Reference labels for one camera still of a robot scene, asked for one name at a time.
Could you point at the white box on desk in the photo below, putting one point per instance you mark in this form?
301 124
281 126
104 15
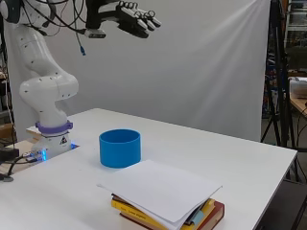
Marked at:
299 87

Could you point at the dark red book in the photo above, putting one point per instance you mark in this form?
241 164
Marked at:
214 214

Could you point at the background shelf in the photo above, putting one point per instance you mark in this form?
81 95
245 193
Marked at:
297 35

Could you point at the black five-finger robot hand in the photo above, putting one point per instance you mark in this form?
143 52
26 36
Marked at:
128 19

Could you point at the yellow book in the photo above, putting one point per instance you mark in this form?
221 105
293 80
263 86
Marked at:
131 207

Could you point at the light blue thin book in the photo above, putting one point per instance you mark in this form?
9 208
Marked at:
198 217

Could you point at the blue round tub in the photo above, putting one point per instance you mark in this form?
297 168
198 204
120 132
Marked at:
120 153

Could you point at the white backdrop sheet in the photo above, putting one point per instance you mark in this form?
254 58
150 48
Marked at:
192 70

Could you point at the black power box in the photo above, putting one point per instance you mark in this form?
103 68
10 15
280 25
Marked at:
8 154

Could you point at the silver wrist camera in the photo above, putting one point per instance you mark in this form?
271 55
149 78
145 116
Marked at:
95 33

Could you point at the wooden desk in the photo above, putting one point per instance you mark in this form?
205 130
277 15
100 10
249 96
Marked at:
300 103

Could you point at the black tripod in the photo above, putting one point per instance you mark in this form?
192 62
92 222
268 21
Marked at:
281 80

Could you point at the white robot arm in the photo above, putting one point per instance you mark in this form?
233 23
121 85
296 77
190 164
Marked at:
48 86

